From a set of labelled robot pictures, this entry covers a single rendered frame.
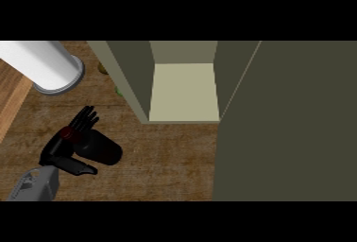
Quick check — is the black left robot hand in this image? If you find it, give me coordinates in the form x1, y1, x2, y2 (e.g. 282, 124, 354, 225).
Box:
38, 105, 100, 176

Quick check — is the dark wine bottle red cap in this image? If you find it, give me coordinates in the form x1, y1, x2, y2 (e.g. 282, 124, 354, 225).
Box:
59, 126, 124, 166

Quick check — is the olive green open cabinet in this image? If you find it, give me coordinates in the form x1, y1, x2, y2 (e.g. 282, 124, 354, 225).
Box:
85, 41, 262, 125

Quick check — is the light wooden cutting board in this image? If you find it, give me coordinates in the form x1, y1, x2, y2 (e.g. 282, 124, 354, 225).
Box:
0, 59, 35, 144

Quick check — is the white paper towel roll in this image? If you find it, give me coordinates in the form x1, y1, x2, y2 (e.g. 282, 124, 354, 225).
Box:
0, 41, 87, 96

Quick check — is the small brown round object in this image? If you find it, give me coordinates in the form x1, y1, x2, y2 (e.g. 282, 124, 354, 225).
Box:
96, 61, 110, 76

